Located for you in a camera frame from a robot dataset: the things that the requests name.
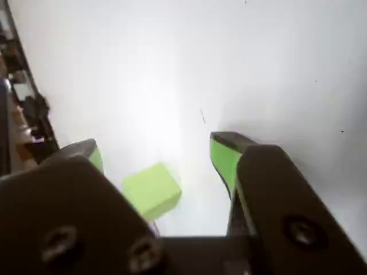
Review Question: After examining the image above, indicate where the green lego block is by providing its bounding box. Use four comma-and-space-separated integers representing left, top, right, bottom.
122, 162, 183, 223

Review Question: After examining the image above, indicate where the blurry dark background clutter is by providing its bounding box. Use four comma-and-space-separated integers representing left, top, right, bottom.
0, 0, 61, 175

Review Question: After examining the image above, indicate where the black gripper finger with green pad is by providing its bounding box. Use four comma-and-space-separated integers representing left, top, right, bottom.
0, 139, 167, 275
210, 131, 367, 275

